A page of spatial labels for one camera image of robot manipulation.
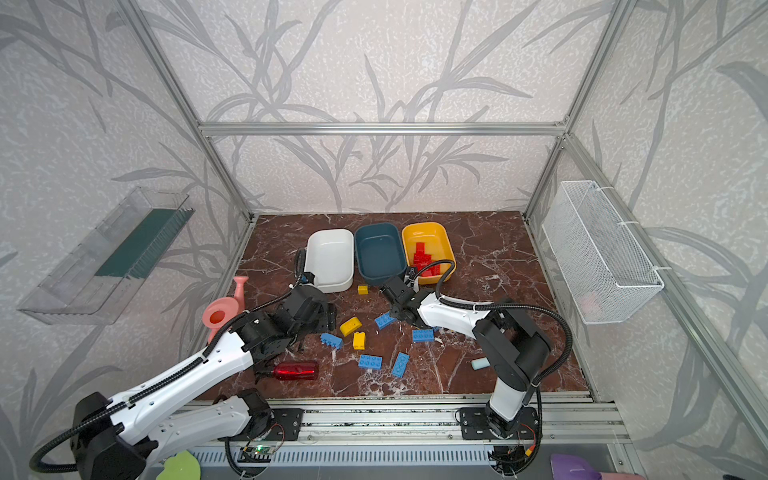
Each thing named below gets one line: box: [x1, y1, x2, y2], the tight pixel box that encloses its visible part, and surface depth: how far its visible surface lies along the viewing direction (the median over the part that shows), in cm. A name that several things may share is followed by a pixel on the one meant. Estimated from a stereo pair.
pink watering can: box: [202, 276, 249, 343], surface depth 84 cm
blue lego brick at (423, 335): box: [412, 329, 435, 343], surface depth 89 cm
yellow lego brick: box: [353, 331, 366, 350], surface depth 87 cm
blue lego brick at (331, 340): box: [320, 332, 343, 351], surface depth 87 cm
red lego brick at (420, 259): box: [413, 248, 427, 271], surface depth 107 cm
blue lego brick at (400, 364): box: [391, 352, 411, 378], surface depth 86 cm
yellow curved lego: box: [339, 316, 363, 337], surface depth 91 cm
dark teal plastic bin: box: [355, 222, 407, 284], surface depth 110 cm
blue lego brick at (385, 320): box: [374, 312, 397, 330], surface depth 93 cm
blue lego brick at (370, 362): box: [358, 354, 383, 370], surface depth 84 cm
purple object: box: [550, 454, 603, 480], surface depth 69 cm
